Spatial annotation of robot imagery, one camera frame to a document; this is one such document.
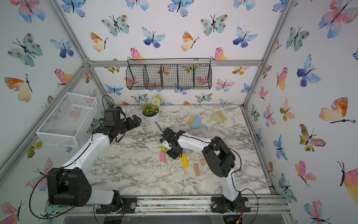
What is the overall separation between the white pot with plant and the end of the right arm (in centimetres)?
23

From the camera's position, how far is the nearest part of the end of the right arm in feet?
2.23

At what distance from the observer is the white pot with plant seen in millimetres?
972
